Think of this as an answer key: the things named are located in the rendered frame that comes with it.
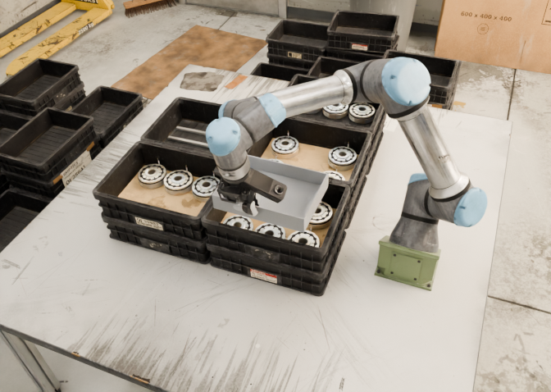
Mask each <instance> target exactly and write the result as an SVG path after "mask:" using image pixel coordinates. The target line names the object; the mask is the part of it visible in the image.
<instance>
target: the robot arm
mask: <svg viewBox="0 0 551 392"><path fill-rule="evenodd" d="M429 84H430V75H429V72H428V70H427V69H426V67H425V66H424V65H423V64H422V63H421V62H419V61H418V60H416V59H413V58H406V57H396V58H389V59H374V60H370V61H366V62H362V63H359V64H357V65H355V66H350V67H348V68H344V69H342V70H338V71H336V72H335V73H334V74H333V75H332V76H329V77H326V78H322V79H319V80H313V81H309V82H307V83H303V84H297V85H294V86H290V87H287V88H283V89H278V90H275V91H271V92H268V93H262V94H259V95H255V96H252V97H249V98H243V99H240V100H236V99H232V100H230V101H227V102H225V103H223V104H222V105H221V107H220V110H219V114H218V115H219V119H215V120H214V121H212V122H211V123H210V124H209V126H208V127H207V130H206V138H207V144H208V147H209V149H210V151H211V152H212V156H213V157H214V160H215V162H216V168H215V170H214V174H215V175H219V176H220V177H221V180H220V182H219V186H218V188H217V190H216V191H217V193H218V194H219V196H220V199H221V201H225V202H228V203H236V202H239V205H234V206H233V207H234V209H235V210H238V211H241V212H245V213H247V214H248V215H249V216H251V217H255V216H256V215H257V213H258V211H257V209H256V208H255V205H256V206H259V207H260V201H261V196H263V197H265V198H268V199H270V200H271V201H273V202H276V203H279V202H281V201H282V200H283V199H284V197H285V193H286V190H287V186H286V185H284V184H282V183H280V182H279V181H277V180H274V179H272V178H271V177H269V176H267V175H264V174H262V173H261V172H259V171H256V170H254V169H253V168H251V167H250V162H249V160H248V154H247V152H246V150H247V149H248V148H250V147H251V146H253V145H254V144H255V143H256V142H257V141H258V140H260V139H261V138H262V137H264V136H265V135H266V134H268V133H269V132H270V131H272V130H273V129H274V128H276V127H277V126H278V125H279V124H280V123H281V122H282V121H283V120H284V119H285V118H287V117H291V116H296V115H298V114H302V113H304V112H309V111H313V110H316V109H319V108H323V107H328V106H330V105H334V104H336V103H341V104H343V105H348V104H350V103H381V104H382V106H383V108H384V109H385V111H386V113H387V115H388V117H389V118H391V119H395V120H397V121H398V123H399V125H400V127H401V129H402V131H403V133H404V134H405V136H406V138H407V140H408V142H409V144H410V146H411V148H412V150H413V152H414V153H415V155H416V157H417V160H418V161H419V163H420V165H421V167H422V169H423V171H424V172H425V173H414V174H412V175H411V176H410V180H409V182H408V185H407V187H408V188H407V192H406V195H405V199H404V203H403V209H402V212H401V217H400V219H399V220H398V223H397V224H396V226H395V227H394V229H393V230H392V232H391V234H390V237H389V241H390V242H392V243H394V244H398V245H400V246H403V247H406V248H411V249H415V250H418V251H422V252H428V253H437V252H438V249H439V236H438V224H439V220H442V221H447V222H449V223H453V224H455V225H456V226H463V227H472V226H474V225H476V224H477V223H478V222H479V221H480V220H481V219H482V217H483V216H484V215H485V210H486V208H487V204H488V199H487V195H486V193H485V191H484V190H483V189H480V188H479V187H474V186H473V185H472V183H471V181H470V179H469V177H468V175H467V174H466V173H465V172H462V171H459V169H458V167H457V165H456V163H455V161H454V160H453V157H452V155H451V153H450V151H449V149H448V146H447V144H446V143H445V141H444V138H443V136H442V134H441V133H440V131H439V128H438V126H437V125H436V123H435V120H434V118H433V116H432V115H431V113H430V110H429V108H428V106H427V103H428V101H429V99H430V96H429V92H430V86H429ZM221 182H223V183H221ZM221 194H222V195H223V198H222V197H221Z"/></svg>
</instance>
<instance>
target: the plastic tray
mask: <svg viewBox="0 0 551 392"><path fill-rule="evenodd" d="M248 160H249V162H250V167H251V168H253V169H254V170H256V171H259V172H261V173H262V174H264V175H267V176H269V177H271V178H272V179H274V180H277V181H279V182H280V183H282V184H284V185H286V186H287V190H286V193H285V197H284V199H283V200H282V201H281V202H279V203H276V202H273V201H271V200H270V199H268V198H265V197H263V196H261V201H260V207H259V206H256V205H255V208H256V209H257V211H258V213H257V215H256V216H255V217H251V216H249V215H248V214H247V213H245V212H241V211H238V210H235V209H234V207H233V206H234V205H239V202H236V203H228V202H225V201H221V199H220V196H219V194H218V193H217V191H216V190H215V191H214V193H213V194H212V201H213V207H214V208H215V209H219V210H222V211H225V212H230V213H234V214H237V215H240V216H243V217H248V218H252V219H255V220H258V221H264V222H266V223H270V224H272V225H276V226H281V227H284V228H288V229H291V230H296V231H299V232H303V233H304V231H305V230H306V229H307V226H308V224H309V222H310V220H311V219H312V216H313V214H314V213H315V211H316V209H317V207H318V205H319V203H320V201H321V199H322V198H323V196H324V194H325V192H326V190H327V188H328V179H329V174H328V173H325V172H320V171H314V170H311V169H307V168H303V167H300V166H293V165H290V164H286V163H282V162H276V161H272V160H268V159H265V158H261V157H254V156H251V155H248ZM217 188H218V187H217ZM217 188H216V189H217Z"/></svg>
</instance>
